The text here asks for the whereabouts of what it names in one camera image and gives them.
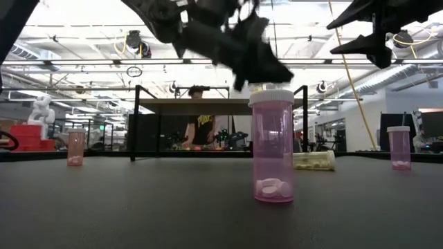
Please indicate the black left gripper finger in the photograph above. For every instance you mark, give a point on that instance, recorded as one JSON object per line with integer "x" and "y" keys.
{"x": 263, "y": 58}
{"x": 221, "y": 52}

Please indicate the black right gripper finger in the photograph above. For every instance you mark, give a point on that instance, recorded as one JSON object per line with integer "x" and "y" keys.
{"x": 363, "y": 14}
{"x": 375, "y": 46}

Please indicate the pink translucent pill bottle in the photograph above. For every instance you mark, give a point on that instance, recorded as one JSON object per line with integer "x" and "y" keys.
{"x": 399, "y": 148}
{"x": 273, "y": 145}

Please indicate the red translucent pill bottle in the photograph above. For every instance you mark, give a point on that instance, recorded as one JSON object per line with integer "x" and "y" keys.
{"x": 75, "y": 148}

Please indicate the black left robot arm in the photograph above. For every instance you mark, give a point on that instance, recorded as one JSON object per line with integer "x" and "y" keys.
{"x": 10, "y": 17}

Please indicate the person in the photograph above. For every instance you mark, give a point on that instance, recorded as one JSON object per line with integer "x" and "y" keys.
{"x": 420, "y": 140}
{"x": 202, "y": 128}

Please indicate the black robot green light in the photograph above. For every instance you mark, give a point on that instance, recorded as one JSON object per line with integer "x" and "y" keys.
{"x": 232, "y": 136}

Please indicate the black monitor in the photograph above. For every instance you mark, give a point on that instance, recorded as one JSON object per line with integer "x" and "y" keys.
{"x": 432, "y": 124}

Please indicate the black partition panel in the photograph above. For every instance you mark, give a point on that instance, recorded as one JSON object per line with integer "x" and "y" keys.
{"x": 149, "y": 133}

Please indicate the long light bar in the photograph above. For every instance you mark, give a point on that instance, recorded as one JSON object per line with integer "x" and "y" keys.
{"x": 86, "y": 62}

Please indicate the black table mat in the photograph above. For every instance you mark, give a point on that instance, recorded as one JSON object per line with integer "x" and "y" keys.
{"x": 138, "y": 207}

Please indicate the red storage crate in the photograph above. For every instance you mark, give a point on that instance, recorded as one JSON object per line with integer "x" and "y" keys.
{"x": 24, "y": 138}

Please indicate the silver ventilation duct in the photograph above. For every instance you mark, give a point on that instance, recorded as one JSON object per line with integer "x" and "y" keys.
{"x": 408, "y": 79}
{"x": 17, "y": 48}

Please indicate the wooden shelf black metal frame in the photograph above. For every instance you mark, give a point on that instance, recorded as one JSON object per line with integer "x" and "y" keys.
{"x": 207, "y": 105}

